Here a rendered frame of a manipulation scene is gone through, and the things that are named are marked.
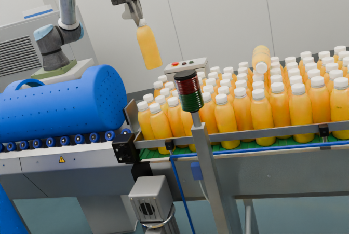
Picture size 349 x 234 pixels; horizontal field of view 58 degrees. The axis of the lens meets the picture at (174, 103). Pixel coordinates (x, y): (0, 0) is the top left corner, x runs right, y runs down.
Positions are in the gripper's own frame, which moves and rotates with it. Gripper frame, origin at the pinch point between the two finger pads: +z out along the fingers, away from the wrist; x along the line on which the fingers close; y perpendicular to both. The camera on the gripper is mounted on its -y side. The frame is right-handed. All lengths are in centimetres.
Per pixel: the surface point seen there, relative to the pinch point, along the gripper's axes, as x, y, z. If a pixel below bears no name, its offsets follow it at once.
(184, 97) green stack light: 42, -21, 20
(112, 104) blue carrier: 3.7, 23.2, 28.6
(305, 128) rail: 23, -49, 45
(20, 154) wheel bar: 12, 74, 39
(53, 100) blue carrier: 14.6, 41.1, 18.3
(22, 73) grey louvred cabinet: -129, 183, 16
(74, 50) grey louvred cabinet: -143, 128, 11
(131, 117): 4.8, 16.5, 35.7
